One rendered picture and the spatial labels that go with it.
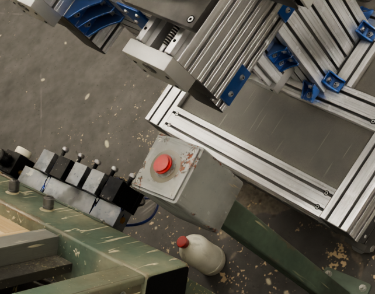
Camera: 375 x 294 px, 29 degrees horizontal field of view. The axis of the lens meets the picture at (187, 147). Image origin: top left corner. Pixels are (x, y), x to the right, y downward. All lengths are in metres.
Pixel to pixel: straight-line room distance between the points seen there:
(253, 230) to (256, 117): 0.70
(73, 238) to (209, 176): 0.31
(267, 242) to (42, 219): 0.51
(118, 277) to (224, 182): 0.28
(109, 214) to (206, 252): 0.63
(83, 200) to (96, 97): 1.31
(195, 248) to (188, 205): 0.87
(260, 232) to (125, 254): 0.36
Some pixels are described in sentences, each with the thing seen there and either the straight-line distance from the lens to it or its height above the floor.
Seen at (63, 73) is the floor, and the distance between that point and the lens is 3.21.
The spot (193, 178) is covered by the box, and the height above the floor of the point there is 0.91.
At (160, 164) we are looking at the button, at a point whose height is 0.94.
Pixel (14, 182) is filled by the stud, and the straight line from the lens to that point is 1.72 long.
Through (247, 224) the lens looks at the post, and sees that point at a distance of 1.60.
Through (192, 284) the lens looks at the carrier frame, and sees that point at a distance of 1.47.
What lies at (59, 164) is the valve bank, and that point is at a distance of 1.81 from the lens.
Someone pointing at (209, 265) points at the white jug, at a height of 0.07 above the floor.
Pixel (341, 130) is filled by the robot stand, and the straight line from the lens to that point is 2.11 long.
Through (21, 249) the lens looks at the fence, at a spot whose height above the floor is 0.97.
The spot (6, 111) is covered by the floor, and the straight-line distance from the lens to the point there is 3.34.
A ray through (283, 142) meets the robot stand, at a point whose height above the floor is 0.21.
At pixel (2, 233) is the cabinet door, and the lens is 1.57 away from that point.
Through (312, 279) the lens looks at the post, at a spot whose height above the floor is 0.25.
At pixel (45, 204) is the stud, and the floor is 0.87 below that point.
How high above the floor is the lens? 1.96
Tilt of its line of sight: 49 degrees down
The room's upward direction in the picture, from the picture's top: 50 degrees counter-clockwise
